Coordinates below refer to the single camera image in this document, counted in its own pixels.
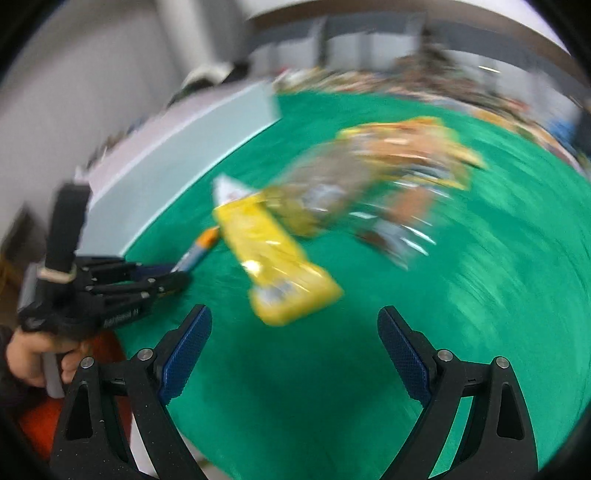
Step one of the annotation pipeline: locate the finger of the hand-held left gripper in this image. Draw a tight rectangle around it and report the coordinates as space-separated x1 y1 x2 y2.
85 271 191 306
90 258 180 283

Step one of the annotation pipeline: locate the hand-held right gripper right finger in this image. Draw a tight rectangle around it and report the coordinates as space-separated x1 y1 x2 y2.
377 305 540 480

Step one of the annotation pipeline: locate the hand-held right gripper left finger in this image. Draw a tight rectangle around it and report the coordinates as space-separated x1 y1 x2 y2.
48 304 214 480

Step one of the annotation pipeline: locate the small orange blue packet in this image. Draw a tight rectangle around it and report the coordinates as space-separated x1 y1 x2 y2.
175 228 221 274

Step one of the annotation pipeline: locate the white cardboard box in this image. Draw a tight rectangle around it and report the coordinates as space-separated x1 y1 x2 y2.
88 80 282 257

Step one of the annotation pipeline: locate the long yellow snack packet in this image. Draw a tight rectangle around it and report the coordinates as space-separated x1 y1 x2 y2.
212 174 345 328

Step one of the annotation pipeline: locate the clear packet of brown balls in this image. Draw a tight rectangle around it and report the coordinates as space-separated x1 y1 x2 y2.
265 138 370 238

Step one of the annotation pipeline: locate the person's left forearm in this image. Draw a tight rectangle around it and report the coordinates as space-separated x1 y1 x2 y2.
0 325 28 411

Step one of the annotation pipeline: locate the person's left hand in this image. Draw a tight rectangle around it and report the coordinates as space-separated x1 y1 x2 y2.
7 330 90 388

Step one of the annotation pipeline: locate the brown wooden shelf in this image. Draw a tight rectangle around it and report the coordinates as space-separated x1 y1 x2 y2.
0 208 42 289

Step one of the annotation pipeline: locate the green mat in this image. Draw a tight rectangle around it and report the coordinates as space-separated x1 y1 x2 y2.
122 92 588 476

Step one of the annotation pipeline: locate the yellow orange snack packet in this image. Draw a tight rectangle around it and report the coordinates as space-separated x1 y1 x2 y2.
337 116 486 191

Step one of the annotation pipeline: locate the white black bundle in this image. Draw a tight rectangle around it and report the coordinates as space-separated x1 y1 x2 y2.
182 62 250 90

